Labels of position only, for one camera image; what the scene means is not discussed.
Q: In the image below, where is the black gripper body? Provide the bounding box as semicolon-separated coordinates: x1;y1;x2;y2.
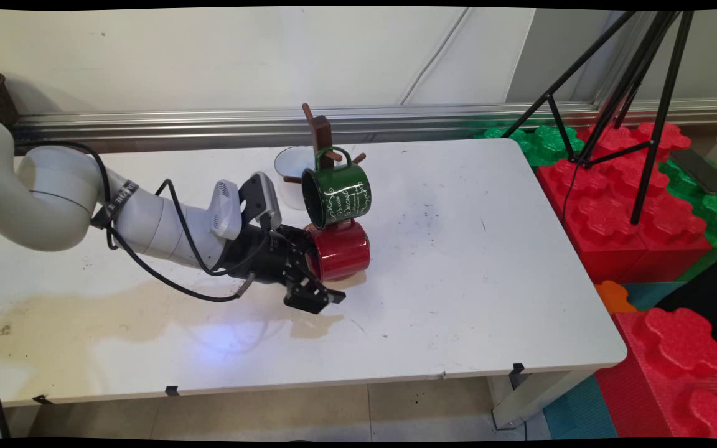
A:
223;225;289;286

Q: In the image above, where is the aluminium wall rail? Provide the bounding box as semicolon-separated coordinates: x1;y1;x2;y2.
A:
13;98;717;155

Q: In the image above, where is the large red foam brick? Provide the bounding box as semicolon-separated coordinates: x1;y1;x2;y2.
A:
536;121;714;286
595;307;717;439

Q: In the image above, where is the black smartphone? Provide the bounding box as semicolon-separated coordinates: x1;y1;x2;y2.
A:
670;148;717;195

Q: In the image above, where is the brown wooden mug tree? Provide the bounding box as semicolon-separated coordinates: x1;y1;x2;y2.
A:
283;103;367;184

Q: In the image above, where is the white table leg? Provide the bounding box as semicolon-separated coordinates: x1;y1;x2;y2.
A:
486;367;599;430

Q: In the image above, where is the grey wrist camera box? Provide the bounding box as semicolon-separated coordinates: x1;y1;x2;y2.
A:
238;172;283;232

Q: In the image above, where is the white wall conduit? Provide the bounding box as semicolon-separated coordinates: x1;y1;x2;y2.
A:
399;7;474;106

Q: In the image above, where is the black tripod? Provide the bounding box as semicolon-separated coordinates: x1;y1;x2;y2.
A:
500;9;695;226

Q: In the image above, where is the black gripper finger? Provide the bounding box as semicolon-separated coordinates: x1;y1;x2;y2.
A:
278;225;317;276
283;273;347;315

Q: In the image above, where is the black velcro strap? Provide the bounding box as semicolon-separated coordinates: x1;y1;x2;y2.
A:
91;180;140;230

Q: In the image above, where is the green enamel mug white script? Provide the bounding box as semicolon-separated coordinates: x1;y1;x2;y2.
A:
301;146;373;228

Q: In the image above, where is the orange foam piece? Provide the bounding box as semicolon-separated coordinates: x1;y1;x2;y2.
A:
595;280;639;315

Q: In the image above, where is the black robot wrist cable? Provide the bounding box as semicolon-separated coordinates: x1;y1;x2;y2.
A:
13;140;272;304

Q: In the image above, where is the red enamel mug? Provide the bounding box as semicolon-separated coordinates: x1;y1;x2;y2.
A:
304;218;372;282

